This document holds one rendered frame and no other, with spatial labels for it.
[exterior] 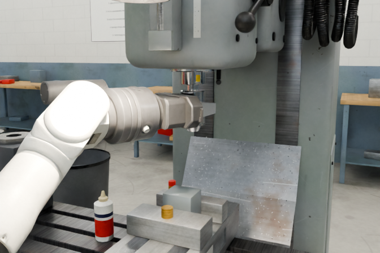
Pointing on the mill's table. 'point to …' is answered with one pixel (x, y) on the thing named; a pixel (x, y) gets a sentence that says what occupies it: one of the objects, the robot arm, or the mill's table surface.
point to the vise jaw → (170, 226)
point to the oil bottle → (103, 218)
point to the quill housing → (199, 24)
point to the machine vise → (129, 244)
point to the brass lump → (167, 212)
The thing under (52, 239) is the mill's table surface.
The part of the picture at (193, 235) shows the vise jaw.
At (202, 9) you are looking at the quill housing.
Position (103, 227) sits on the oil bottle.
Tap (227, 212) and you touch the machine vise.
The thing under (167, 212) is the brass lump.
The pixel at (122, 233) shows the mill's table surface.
